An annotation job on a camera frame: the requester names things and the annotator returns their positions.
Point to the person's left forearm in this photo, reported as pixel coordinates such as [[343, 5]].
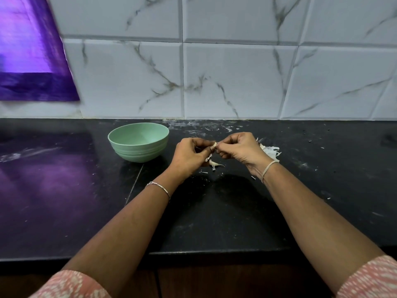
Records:
[[118, 236]]

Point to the mint green bowl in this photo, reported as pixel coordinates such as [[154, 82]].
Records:
[[138, 141]]

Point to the pink patterned left sleeve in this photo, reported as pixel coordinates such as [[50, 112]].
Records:
[[71, 285]]

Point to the person's right hand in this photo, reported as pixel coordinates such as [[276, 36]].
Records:
[[245, 149]]

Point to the pink patterned right sleeve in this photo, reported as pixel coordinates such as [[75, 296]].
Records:
[[371, 279]]

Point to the person's right forearm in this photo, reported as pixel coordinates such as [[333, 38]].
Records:
[[325, 226]]

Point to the pile of white garlic peels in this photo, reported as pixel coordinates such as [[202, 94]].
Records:
[[270, 150]]

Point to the white garlic bulb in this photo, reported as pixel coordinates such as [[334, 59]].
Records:
[[213, 146]]

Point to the purple cloth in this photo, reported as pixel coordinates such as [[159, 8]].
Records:
[[34, 46]]

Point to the garlic clove cluster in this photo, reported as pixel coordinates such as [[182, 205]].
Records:
[[214, 163]]

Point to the person's left hand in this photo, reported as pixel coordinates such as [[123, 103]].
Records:
[[186, 158]]

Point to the pink patterned sleeve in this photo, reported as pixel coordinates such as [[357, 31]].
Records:
[[371, 279], [71, 285]]

